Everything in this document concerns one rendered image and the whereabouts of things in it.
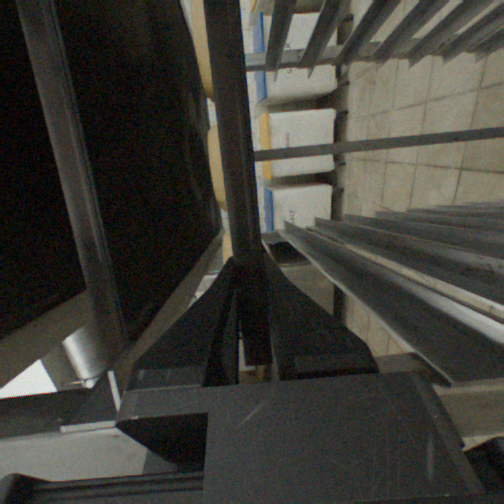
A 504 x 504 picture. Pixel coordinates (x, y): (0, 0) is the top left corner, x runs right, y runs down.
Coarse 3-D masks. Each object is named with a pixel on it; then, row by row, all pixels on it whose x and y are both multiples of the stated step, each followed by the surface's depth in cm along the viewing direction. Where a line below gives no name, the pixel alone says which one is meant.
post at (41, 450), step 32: (0, 416) 13; (32, 416) 12; (64, 416) 12; (480, 416) 12; (0, 448) 11; (32, 448) 11; (64, 448) 12; (96, 448) 12; (128, 448) 12; (0, 480) 12; (64, 480) 12
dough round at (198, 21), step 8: (192, 0) 12; (200, 0) 11; (192, 8) 12; (200, 8) 11; (192, 16) 12; (200, 16) 11; (192, 24) 12; (200, 24) 12; (200, 32) 12; (200, 40) 12; (200, 48) 12; (200, 56) 12; (208, 56) 12; (200, 64) 13; (208, 64) 12; (200, 72) 13; (208, 72) 13; (208, 80) 13; (208, 88) 13; (208, 96) 14
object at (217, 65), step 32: (224, 0) 10; (224, 32) 10; (224, 64) 10; (224, 96) 11; (224, 128) 11; (224, 160) 11; (256, 192) 11; (256, 224) 12; (256, 256) 12; (256, 288) 12; (256, 320) 13; (256, 352) 13
